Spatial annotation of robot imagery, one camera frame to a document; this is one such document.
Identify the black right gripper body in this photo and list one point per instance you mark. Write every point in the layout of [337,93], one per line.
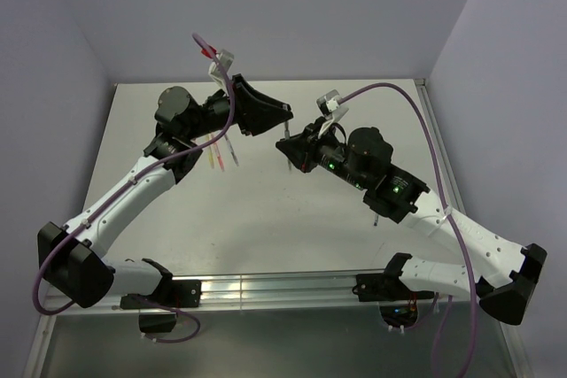
[330,149]

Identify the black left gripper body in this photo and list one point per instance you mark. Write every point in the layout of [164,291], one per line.
[239,105]

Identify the purple highlighter pen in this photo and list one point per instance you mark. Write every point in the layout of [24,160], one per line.
[231,150]

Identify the pink highlighter pen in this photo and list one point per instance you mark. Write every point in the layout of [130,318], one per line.
[217,155]

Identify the yellow highlighter pen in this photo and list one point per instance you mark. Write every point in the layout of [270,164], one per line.
[209,151]

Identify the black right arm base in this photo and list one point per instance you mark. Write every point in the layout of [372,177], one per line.
[402,309]

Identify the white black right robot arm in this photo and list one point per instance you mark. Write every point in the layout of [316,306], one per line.
[498,274]

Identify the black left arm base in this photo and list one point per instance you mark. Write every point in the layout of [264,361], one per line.
[173,301]

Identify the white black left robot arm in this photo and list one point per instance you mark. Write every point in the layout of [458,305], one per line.
[72,256]

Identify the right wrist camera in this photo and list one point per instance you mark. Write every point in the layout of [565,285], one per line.
[330,105]

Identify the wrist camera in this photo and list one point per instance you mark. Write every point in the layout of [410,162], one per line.
[225,58]
[330,105]

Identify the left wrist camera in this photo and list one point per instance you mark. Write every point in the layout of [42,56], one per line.
[225,58]

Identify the aluminium front rail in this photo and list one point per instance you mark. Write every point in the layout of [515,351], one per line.
[291,290]

